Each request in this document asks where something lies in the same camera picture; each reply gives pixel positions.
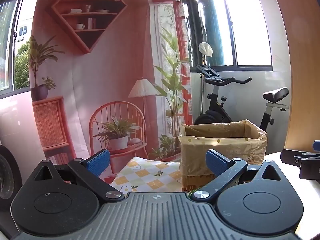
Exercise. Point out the black tyre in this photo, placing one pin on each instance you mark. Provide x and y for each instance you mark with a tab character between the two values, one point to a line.
7	175

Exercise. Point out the wooden panel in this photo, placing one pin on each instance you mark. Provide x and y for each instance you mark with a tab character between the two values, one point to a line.
302	67

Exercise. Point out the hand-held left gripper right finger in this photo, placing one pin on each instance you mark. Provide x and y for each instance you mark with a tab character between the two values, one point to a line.
216	161

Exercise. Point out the checkered floral tablecloth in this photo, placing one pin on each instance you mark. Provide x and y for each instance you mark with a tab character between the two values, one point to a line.
147	175

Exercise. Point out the cardboard box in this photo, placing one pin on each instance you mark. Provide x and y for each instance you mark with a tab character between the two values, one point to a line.
200	180

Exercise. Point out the dark framed corner window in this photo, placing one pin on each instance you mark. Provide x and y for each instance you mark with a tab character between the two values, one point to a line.
232	30

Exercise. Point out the green snack packet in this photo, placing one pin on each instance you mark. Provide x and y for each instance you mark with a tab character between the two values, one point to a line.
192	192

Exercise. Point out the printed room backdrop cloth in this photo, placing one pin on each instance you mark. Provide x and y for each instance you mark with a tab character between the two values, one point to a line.
112	80

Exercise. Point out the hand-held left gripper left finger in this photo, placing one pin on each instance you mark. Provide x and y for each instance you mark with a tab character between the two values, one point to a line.
99	160

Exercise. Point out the white plastic bag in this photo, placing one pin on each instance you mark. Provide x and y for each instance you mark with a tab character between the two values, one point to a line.
206	49

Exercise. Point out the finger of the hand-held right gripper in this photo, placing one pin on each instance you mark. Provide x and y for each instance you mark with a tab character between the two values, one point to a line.
291	157
311	168

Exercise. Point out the black exercise bike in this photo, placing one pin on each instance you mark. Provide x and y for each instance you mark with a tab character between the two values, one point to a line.
215	110

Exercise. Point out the metal stand pole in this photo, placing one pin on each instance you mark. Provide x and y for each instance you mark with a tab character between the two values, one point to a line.
201	92

